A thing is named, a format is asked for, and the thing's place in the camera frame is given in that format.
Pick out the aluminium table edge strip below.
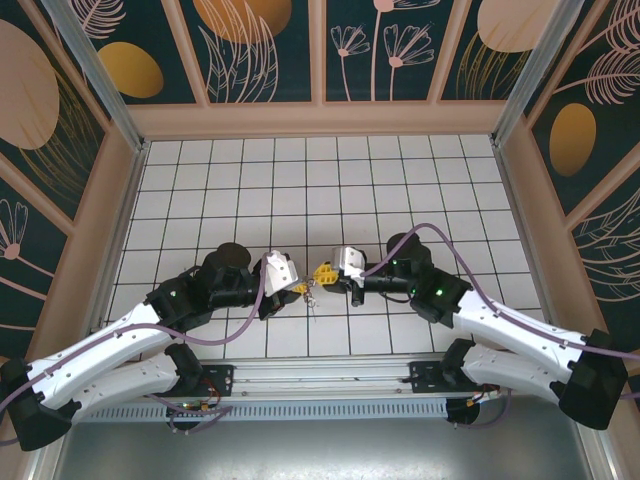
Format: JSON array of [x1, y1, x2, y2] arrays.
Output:
[[88, 142, 150, 346], [492, 142, 551, 321]]

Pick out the grey metal sheet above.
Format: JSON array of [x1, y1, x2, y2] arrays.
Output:
[[47, 417, 599, 480]]

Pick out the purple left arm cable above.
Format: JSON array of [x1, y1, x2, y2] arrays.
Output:
[[0, 249, 284, 446]]

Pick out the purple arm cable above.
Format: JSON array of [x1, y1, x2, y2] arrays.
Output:
[[0, 249, 284, 446], [362, 223, 640, 401]]

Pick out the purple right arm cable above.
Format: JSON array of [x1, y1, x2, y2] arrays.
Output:
[[362, 223, 640, 401]]

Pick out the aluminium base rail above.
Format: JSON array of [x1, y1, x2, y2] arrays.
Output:
[[199, 360, 451, 399]]

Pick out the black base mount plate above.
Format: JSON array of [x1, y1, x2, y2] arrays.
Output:
[[198, 363, 236, 400], [408, 359, 454, 395]]

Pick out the thin base wire bundle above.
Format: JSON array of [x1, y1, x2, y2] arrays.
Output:
[[167, 382, 224, 416], [464, 387, 504, 407]]

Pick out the perforated grey cable duct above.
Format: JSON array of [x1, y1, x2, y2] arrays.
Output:
[[74, 397, 450, 425]]

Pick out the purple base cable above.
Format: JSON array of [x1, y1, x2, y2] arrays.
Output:
[[447, 388, 512, 432], [166, 405, 234, 437]]

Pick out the aluminium frame post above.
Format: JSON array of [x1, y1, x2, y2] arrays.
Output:
[[491, 0, 586, 147], [569, 424, 621, 480], [40, 0, 150, 154], [22, 444, 69, 480]]

